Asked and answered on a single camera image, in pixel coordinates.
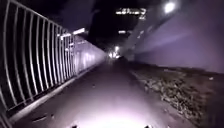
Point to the metal bar railing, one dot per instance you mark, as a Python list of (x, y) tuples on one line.
[(40, 53)]

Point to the long pale wall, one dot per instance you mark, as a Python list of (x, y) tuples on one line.
[(190, 43)]

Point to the robot's own part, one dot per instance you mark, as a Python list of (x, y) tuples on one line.
[(147, 126), (74, 126)]

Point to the pale kerb strip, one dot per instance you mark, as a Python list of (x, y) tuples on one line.
[(43, 100)]

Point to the building with lit windows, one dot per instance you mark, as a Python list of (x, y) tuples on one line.
[(131, 20)]

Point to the leaf-strewn ground strip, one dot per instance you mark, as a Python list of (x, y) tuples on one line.
[(180, 90)]

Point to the dark asphalt path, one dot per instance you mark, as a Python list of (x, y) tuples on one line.
[(110, 93)]

